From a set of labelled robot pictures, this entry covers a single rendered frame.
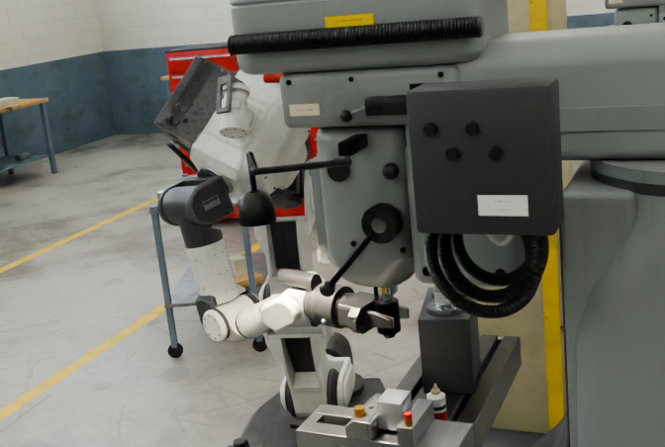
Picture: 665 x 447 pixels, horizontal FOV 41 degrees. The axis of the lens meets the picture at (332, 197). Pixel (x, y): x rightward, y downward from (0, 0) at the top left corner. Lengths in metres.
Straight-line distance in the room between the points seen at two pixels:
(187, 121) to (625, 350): 1.14
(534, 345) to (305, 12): 2.33
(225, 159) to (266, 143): 0.10
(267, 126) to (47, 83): 10.36
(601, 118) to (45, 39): 11.24
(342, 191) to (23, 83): 10.52
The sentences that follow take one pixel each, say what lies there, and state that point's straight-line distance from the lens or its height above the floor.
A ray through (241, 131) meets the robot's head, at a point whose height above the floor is 1.58.
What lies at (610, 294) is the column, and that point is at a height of 1.37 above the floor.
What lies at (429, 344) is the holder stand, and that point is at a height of 1.04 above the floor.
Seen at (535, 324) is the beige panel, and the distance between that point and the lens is 3.62.
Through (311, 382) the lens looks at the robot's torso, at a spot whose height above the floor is 0.75.
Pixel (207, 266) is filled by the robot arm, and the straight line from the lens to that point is 2.09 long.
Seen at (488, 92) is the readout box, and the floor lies 1.72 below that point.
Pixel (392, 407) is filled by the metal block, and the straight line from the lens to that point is 1.83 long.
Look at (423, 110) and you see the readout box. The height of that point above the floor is 1.70.
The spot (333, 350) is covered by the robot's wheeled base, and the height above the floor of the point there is 0.75.
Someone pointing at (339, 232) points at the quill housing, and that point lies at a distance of 1.66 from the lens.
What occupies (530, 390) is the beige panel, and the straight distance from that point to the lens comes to 3.74.
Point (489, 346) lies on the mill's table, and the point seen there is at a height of 0.92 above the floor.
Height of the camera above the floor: 1.89
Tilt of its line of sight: 14 degrees down
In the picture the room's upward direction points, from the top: 6 degrees counter-clockwise
